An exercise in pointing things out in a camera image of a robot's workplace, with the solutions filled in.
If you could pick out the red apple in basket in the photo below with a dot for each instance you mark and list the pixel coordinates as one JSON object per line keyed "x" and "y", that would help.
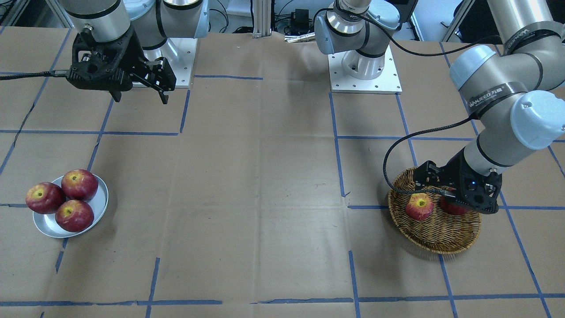
{"x": 452, "y": 209}

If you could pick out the grey round plate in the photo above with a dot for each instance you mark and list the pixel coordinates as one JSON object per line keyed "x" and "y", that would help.
{"x": 46, "y": 223}

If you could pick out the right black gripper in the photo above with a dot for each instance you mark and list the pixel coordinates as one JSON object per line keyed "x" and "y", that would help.
{"x": 131, "y": 56}

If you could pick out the aluminium frame post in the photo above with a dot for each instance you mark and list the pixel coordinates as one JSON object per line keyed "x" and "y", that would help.
{"x": 261, "y": 11}

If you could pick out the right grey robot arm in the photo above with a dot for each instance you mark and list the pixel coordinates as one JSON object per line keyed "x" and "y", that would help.
{"x": 154, "y": 21}

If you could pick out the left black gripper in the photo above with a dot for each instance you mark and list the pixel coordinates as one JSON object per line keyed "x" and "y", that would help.
{"x": 453, "y": 173}

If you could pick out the red apple on plate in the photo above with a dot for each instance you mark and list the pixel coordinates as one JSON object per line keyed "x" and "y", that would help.
{"x": 79, "y": 184}
{"x": 45, "y": 198}
{"x": 74, "y": 216}

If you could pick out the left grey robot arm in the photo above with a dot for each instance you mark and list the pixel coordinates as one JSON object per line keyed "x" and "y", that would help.
{"x": 511, "y": 95}

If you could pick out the red yellow apple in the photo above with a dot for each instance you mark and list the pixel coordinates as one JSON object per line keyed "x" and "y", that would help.
{"x": 419, "y": 206}

